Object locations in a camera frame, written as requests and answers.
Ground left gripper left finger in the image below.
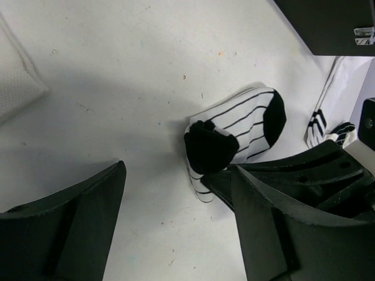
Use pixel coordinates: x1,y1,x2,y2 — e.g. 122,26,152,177
1,161,127,280

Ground white sock with black lines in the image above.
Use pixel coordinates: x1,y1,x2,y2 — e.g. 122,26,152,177
183,85,287,203

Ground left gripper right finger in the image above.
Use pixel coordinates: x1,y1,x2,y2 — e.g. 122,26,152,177
230,167,374,280

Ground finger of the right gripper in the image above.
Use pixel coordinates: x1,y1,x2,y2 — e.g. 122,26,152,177
203,140,374,218

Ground black sock white vertical stripes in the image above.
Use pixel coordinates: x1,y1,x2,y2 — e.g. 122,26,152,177
324,122,357,149

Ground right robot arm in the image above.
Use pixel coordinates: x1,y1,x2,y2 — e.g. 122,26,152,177
240,98,374,220

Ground black storage box with lid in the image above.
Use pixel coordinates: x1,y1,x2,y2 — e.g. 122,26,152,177
275,1,374,57

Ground cream sock with black stripes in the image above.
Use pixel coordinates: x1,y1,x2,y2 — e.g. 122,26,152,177
1,19,50,123

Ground long white sock striped cuff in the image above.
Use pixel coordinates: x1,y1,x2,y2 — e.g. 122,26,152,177
304,56,373,148

